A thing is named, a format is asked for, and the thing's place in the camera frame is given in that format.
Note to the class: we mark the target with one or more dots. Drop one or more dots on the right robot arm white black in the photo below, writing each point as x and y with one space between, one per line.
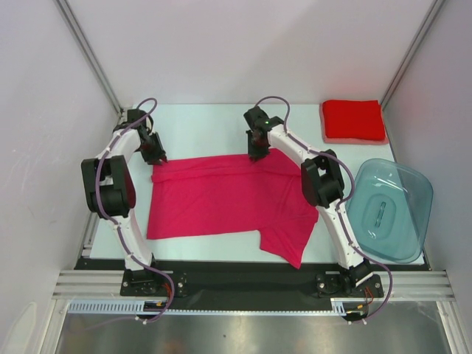
322 187

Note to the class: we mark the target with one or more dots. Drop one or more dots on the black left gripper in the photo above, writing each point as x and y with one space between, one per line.
154 158

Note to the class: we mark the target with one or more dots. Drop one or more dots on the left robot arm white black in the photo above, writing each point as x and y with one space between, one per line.
110 193

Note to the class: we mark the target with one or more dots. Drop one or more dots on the aluminium frame post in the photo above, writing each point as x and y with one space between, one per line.
80 38
421 34

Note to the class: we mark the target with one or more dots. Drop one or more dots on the teal transparent plastic bin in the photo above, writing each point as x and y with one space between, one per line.
390 210

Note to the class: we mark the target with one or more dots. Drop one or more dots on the front aluminium frame rail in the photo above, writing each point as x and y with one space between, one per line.
407 285

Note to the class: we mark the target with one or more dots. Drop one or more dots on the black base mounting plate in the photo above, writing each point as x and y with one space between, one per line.
260 285

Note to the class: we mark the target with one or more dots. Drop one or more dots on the right aluminium frame post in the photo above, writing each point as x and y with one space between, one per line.
421 34

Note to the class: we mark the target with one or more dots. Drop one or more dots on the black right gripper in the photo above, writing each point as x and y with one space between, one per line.
254 153

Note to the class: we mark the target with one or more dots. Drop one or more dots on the grey slotted cable duct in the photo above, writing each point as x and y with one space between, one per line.
150 308

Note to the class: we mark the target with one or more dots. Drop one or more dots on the left aluminium frame post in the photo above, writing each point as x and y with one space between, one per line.
80 38

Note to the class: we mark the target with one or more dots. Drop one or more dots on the magenta pink t shirt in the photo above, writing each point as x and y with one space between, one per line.
228 194

